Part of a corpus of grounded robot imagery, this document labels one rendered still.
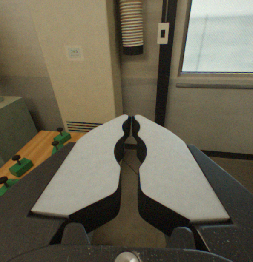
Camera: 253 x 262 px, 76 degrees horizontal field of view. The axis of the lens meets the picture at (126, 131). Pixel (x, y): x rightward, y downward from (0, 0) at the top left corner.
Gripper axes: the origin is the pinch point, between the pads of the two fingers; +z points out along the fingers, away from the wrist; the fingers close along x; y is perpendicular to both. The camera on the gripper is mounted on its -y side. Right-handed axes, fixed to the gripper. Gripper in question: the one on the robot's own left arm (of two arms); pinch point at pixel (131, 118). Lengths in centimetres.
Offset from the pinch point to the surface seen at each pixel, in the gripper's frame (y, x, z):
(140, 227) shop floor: 120, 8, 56
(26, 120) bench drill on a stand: 74, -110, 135
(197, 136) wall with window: 88, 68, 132
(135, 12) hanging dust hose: -15, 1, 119
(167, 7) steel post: -19, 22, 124
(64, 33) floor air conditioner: -4, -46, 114
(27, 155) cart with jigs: 70, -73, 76
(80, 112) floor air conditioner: 56, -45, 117
